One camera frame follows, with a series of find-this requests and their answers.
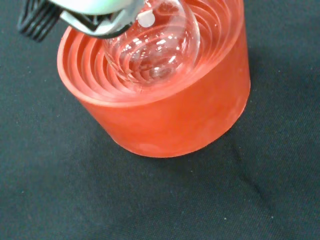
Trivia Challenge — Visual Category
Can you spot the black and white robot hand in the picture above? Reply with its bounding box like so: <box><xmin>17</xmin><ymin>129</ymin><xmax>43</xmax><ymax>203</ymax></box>
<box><xmin>16</xmin><ymin>0</ymin><xmax>147</xmax><ymax>42</ymax></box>

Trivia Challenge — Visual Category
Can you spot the black bench cloth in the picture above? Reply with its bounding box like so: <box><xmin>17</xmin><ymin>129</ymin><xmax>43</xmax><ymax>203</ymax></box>
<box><xmin>0</xmin><ymin>0</ymin><xmax>320</xmax><ymax>240</ymax></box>

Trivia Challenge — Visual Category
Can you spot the orange ribbed flask support ring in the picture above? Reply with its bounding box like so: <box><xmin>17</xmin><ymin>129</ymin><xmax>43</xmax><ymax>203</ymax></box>
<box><xmin>56</xmin><ymin>0</ymin><xmax>252</xmax><ymax>159</ymax></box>

